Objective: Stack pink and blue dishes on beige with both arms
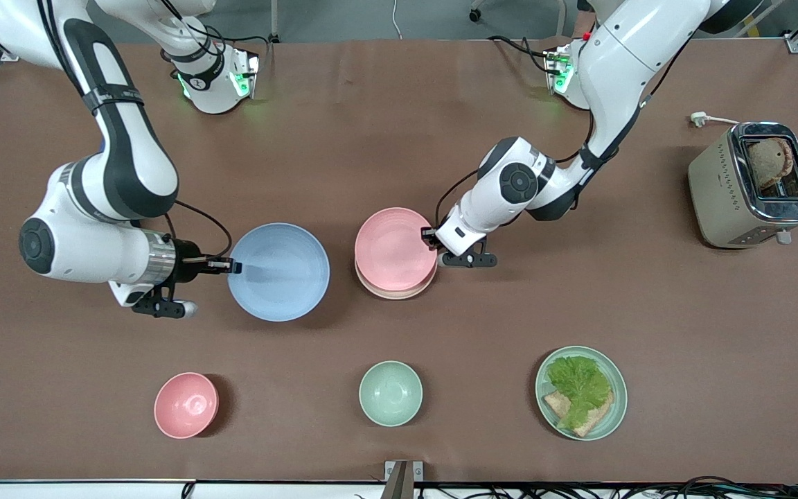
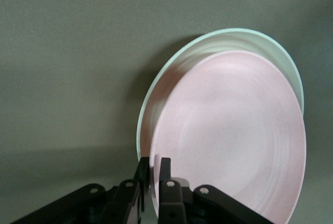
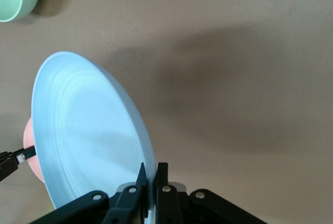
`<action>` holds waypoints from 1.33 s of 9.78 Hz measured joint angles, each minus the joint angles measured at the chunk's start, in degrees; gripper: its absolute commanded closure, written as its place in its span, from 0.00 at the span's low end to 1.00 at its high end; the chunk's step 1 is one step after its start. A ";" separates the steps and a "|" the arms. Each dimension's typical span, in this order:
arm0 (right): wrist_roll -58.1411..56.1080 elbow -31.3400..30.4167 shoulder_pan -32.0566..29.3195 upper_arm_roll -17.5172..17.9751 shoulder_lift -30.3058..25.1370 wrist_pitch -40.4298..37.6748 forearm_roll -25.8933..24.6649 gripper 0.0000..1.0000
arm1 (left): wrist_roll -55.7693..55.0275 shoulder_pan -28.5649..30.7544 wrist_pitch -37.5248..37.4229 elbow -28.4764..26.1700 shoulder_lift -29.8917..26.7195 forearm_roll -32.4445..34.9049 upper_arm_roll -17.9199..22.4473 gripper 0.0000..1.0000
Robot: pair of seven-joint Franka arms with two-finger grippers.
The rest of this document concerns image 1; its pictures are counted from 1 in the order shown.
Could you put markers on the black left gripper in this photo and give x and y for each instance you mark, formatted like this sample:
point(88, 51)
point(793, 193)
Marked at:
point(429, 235)

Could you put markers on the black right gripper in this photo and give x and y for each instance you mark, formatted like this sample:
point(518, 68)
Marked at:
point(187, 261)

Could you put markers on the large light blue bowl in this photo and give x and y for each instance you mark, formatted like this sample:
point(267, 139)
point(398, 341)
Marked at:
point(281, 277)

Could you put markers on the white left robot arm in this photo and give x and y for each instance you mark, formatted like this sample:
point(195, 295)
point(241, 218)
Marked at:
point(614, 76)

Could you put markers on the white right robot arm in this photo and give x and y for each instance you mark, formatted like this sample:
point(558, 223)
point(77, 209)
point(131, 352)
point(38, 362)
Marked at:
point(122, 159)

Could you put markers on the large beige bowl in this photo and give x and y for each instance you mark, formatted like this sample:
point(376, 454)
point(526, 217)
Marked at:
point(399, 294)

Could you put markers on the brown table cover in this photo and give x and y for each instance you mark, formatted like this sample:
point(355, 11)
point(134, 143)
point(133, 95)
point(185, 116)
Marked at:
point(385, 152)

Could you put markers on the small pink bowl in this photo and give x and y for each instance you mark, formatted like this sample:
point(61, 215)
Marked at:
point(185, 405)

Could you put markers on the small green bowl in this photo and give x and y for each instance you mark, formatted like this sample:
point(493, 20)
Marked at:
point(391, 393)

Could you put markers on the green lettuce leaf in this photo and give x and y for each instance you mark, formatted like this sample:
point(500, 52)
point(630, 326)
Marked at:
point(579, 384)

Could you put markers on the brown bread slice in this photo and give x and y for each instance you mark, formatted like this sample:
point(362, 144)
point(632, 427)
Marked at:
point(593, 421)

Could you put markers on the green plate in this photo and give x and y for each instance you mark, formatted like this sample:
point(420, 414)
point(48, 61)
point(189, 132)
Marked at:
point(614, 402)

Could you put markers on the beige chrome toaster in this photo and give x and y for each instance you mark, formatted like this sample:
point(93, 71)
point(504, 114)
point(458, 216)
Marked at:
point(714, 187)

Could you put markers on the brown toast slice in toaster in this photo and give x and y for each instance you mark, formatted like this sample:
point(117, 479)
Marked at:
point(767, 161)

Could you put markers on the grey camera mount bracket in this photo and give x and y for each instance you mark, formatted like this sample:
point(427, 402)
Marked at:
point(402, 478)

